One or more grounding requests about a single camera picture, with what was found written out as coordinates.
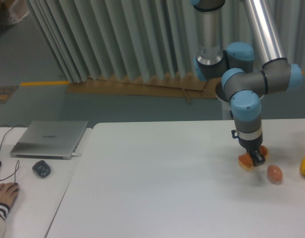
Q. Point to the brown egg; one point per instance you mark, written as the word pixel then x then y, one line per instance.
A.
pixel 274 174

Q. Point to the person's hand on mouse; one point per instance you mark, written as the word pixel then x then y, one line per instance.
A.
pixel 8 193

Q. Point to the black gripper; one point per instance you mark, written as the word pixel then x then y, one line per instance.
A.
pixel 251 142

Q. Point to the silver closed laptop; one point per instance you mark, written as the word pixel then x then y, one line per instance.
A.
pixel 50 139

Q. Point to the black earbuds case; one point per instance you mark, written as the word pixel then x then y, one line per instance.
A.
pixel 42 169

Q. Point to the striped sleeve forearm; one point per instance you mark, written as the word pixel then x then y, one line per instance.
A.
pixel 4 210

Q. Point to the orange bread loaf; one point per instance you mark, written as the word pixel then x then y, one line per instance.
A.
pixel 246 162

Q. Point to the grey folding partition screen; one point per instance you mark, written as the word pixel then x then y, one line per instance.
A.
pixel 149 37

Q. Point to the white laptop cable plug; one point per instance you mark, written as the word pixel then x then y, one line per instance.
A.
pixel 76 155

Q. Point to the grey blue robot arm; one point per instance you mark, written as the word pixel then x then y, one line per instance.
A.
pixel 240 86

